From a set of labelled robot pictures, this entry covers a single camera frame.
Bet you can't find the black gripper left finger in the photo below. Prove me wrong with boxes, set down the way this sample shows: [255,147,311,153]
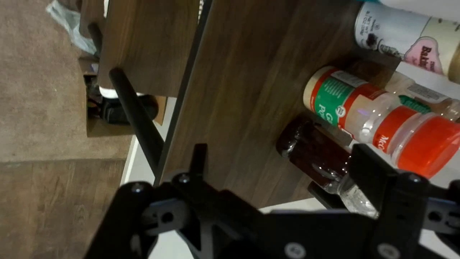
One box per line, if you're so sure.
[84,143,260,259]

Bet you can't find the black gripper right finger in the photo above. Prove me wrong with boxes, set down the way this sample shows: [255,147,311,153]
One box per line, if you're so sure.
[349,143,460,259]

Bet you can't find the dark brown sauce bottle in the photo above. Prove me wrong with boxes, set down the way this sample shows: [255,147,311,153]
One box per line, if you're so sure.
[275,114,379,220]

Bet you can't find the dark wooden shelf unit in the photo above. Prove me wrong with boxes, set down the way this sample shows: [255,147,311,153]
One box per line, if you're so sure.
[77,0,460,213]

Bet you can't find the red lid spice shaker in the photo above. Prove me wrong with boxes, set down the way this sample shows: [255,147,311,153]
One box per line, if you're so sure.
[301,65,460,180]

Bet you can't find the spice jar green cap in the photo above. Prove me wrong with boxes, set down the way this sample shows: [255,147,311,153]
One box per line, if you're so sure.
[382,71,460,122]

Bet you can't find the white plastic bag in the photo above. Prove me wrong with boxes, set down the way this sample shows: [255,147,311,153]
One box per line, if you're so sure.
[45,0,99,56]

